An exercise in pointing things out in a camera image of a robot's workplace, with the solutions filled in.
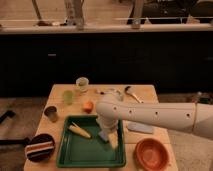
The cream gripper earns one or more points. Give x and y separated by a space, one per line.
112 137

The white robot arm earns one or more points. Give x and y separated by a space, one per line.
192 118

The red bowl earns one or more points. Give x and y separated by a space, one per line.
151 155

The blue grey cloth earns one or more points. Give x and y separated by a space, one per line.
138 127

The orange fruit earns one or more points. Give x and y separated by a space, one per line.
88 106

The yellow corn cob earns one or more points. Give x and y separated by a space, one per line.
78 130

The green tray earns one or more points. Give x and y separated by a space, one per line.
76 151

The wooden table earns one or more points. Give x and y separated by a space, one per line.
55 129

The green plastic cup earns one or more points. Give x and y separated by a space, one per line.
68 97

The clear glass jar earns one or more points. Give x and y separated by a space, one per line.
82 84

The metal cup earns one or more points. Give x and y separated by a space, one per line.
51 113

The striped dark plate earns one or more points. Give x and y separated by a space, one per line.
40 148

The metal spoon black handle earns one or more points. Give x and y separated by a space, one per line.
128 90

